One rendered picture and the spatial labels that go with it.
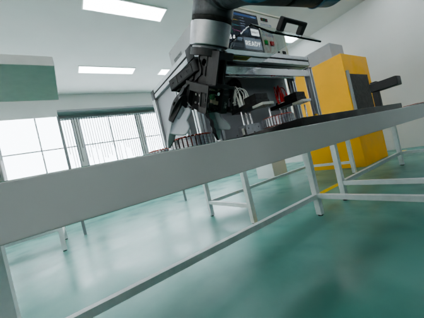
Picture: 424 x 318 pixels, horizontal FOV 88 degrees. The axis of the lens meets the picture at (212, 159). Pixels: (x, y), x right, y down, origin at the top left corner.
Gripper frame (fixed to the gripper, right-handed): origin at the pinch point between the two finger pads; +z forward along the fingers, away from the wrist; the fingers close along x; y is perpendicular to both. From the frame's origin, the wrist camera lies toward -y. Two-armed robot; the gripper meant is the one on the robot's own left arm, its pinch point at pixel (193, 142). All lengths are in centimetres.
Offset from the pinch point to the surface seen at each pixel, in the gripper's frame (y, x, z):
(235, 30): -33, 43, -31
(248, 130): -12.7, 36.5, 4.0
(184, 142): 2.4, -4.4, -1.5
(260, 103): -9.0, 35.7, -6.9
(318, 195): -16, 159, 77
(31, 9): -403, 16, -60
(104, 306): -35, -15, 88
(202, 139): 4.2, -0.9, -2.3
